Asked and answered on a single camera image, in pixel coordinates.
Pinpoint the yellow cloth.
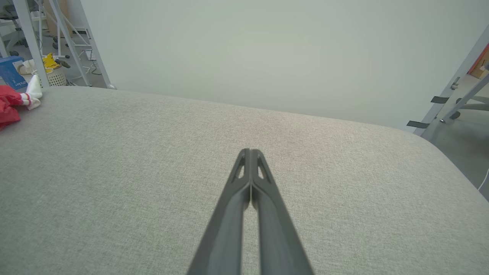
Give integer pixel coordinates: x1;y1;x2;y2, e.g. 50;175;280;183
42;53;62;70

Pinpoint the blue box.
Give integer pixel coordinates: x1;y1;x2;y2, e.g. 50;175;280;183
0;56;28;91

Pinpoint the white perforated laundry basket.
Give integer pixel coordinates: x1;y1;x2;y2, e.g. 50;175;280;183
17;59;68;88

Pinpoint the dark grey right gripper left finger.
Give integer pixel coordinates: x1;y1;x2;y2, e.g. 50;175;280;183
187;149;251;275

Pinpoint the grey metal frame brace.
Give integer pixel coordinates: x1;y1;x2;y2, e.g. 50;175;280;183
49;0;91;87

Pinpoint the grey metal frame post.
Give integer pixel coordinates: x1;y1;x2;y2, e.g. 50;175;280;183
13;0;50;89

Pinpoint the red jersey with white sleeves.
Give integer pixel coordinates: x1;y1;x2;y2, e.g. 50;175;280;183
0;74;43;131

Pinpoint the grey frame post with tape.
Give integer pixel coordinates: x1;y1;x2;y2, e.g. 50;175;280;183
413;25;489;136

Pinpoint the white cable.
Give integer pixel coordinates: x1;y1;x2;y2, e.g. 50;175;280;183
477;167;489;191

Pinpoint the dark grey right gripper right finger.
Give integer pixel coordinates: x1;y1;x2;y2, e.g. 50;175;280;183
251;149;315;275

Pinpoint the brown cardboard box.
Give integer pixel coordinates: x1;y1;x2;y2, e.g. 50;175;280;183
468;44;489;80

